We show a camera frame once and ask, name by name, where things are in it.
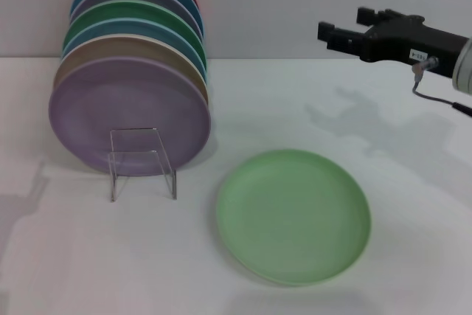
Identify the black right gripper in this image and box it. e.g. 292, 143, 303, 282
317, 7, 472, 80

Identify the light green plate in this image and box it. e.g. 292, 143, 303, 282
215, 148, 373, 288

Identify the light blue plate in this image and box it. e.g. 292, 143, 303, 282
60, 18, 209, 77

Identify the dark green plate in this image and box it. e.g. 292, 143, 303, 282
62, 0, 207, 62

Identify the beige plate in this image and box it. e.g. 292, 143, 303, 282
52, 33, 210, 106

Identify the clear acrylic plate rack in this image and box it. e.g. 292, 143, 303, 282
108, 127, 178, 204

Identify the lavender plate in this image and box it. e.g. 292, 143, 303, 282
48, 55, 212, 177

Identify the grey cable with metal plug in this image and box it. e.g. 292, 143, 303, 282
411, 55, 472, 119

